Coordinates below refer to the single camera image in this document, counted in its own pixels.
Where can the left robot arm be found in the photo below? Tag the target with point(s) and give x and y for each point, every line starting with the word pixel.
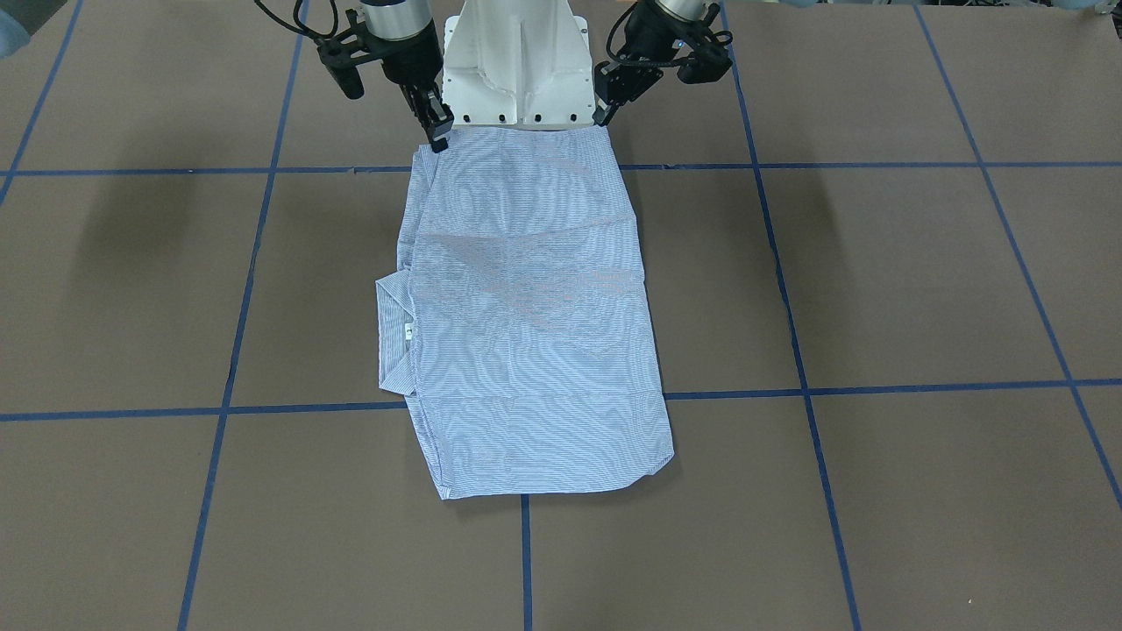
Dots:
pixel 651 38

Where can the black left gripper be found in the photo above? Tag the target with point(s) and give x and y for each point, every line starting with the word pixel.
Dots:
pixel 653 39

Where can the blue striped button shirt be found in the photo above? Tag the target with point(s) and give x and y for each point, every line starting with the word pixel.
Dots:
pixel 516 325

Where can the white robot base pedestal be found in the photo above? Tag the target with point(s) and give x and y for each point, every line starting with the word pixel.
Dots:
pixel 518 64

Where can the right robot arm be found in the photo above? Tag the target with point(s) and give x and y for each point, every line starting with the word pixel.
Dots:
pixel 402 37

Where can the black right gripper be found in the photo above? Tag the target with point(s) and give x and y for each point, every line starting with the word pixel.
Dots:
pixel 414 61

